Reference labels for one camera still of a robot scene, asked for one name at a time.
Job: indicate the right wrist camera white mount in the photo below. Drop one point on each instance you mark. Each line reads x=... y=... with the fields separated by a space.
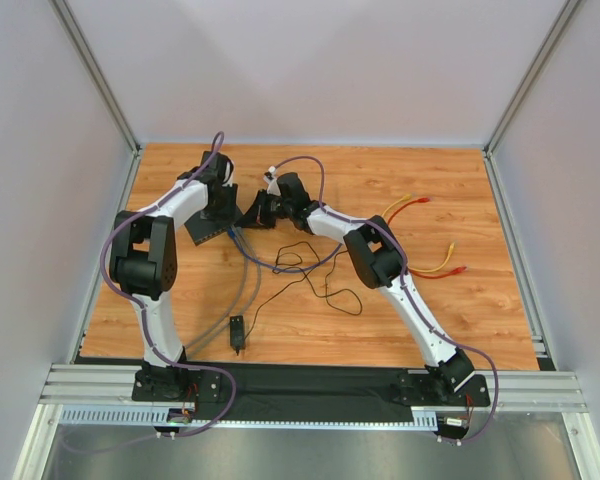
x=271 y=179

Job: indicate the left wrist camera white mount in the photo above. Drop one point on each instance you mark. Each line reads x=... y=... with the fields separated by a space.
x=229 y=173

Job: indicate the aluminium front rail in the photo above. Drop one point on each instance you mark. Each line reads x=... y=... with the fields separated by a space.
x=519 y=391

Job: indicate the aluminium frame post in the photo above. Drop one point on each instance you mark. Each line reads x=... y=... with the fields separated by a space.
x=540 y=60
x=78 y=39

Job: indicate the left aluminium frame post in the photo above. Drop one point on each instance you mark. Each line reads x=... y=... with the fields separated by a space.
x=78 y=39

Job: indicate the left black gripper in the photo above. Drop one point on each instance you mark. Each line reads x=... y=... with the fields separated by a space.
x=221 y=209

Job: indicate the black power adapter with cord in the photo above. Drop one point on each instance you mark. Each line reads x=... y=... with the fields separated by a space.
x=289 y=262

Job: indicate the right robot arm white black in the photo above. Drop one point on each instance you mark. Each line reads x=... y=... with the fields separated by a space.
x=378 y=260

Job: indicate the right aluminium frame post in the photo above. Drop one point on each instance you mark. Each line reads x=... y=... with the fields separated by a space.
x=540 y=60

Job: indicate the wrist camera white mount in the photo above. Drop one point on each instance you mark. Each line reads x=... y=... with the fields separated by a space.
x=229 y=173
x=271 y=179

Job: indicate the black network switch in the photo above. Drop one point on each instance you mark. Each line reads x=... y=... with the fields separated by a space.
x=202 y=230

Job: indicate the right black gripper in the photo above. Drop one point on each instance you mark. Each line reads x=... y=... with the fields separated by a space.
x=262 y=209

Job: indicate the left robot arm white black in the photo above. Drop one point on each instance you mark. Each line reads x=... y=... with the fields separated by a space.
x=143 y=266

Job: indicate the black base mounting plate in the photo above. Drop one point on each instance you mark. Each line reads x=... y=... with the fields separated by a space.
x=301 y=393

